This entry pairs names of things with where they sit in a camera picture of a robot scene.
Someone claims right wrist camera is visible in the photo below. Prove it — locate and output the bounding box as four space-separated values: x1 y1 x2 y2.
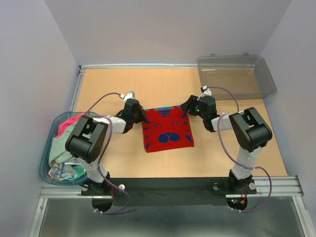
200 85 212 97

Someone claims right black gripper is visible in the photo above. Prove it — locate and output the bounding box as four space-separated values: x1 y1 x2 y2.
179 95 206 119

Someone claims aluminium front rail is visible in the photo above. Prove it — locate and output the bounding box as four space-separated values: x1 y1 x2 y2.
40 176 304 198

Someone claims pink towel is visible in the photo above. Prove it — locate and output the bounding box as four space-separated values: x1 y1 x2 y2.
56 113 84 138

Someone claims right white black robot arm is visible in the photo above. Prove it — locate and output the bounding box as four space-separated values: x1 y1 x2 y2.
180 95 273 195

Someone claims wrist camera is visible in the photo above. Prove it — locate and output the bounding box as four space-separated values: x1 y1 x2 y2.
200 85 212 97
119 91 135 102

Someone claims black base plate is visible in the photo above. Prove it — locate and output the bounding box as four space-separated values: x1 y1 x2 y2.
81 177 257 211

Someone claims mint green towel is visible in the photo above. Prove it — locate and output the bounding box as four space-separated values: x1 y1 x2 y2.
48 122 77 167

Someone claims clear grey plastic bin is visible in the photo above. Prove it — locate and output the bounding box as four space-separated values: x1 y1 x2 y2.
197 54 277 100

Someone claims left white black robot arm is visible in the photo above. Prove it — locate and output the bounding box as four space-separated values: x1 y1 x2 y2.
65 98 146 196

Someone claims patterned light blue towel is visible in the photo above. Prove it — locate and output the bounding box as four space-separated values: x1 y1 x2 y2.
48 160 85 181

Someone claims red blue cat towel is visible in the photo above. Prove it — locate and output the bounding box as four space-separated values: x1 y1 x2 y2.
142 106 194 153

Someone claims teal plastic laundry bin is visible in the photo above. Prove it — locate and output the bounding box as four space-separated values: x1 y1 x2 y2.
39 111 88 186

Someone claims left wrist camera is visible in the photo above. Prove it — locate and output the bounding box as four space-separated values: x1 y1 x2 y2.
119 91 135 102

